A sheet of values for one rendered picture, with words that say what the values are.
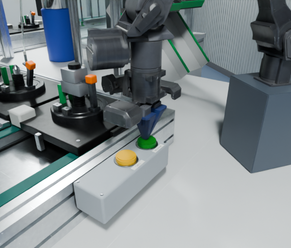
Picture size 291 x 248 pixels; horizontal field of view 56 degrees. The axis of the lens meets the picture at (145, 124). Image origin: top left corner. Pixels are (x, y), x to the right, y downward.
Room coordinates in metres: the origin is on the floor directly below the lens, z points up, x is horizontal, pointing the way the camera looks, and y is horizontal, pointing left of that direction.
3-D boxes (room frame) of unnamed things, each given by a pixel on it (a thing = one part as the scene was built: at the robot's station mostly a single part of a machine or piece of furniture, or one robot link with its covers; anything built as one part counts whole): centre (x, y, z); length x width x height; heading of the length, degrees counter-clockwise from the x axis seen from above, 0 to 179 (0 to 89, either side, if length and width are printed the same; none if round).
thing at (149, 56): (0.49, 0.00, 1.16); 0.09 x 0.06 x 0.07; 111
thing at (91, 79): (0.60, 0.13, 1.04); 0.04 x 0.02 x 0.08; 55
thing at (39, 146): (0.53, 0.24, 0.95); 0.01 x 0.01 x 0.04; 55
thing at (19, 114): (0.61, 0.30, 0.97); 0.05 x 0.05 x 0.04; 55
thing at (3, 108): (0.78, 0.37, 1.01); 0.24 x 0.24 x 0.13; 55
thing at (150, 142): (0.49, 0.00, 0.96); 0.04 x 0.04 x 0.02
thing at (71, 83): (0.63, 0.17, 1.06); 0.08 x 0.04 x 0.07; 55
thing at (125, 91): (0.52, 0.05, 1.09); 0.07 x 0.07 x 0.06; 54
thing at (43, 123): (0.63, 0.16, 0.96); 0.24 x 0.24 x 0.02; 55
